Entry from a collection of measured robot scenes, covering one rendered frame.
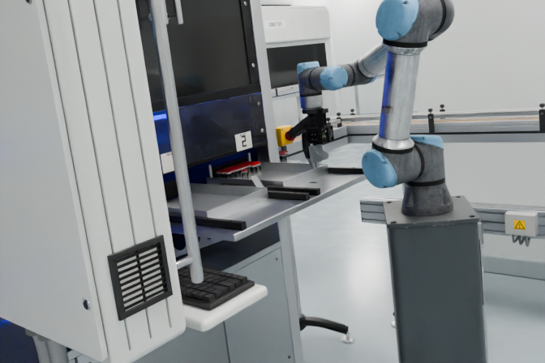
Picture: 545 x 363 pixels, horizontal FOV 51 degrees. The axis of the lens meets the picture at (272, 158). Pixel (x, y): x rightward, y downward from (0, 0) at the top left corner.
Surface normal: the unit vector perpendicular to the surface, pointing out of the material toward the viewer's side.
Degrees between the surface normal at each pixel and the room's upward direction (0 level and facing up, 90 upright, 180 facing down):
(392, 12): 83
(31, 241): 90
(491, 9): 90
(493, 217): 90
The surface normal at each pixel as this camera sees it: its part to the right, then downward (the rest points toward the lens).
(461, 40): -0.61, 0.21
